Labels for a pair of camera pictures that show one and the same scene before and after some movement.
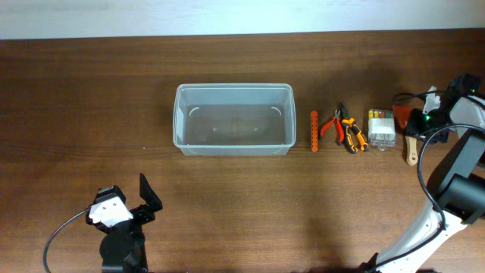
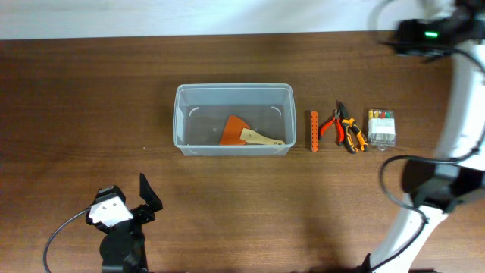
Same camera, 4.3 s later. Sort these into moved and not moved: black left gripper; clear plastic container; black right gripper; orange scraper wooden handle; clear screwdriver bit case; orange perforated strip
Moved: black right gripper; orange scraper wooden handle
Not moved: black left gripper; orange perforated strip; clear screwdriver bit case; clear plastic container
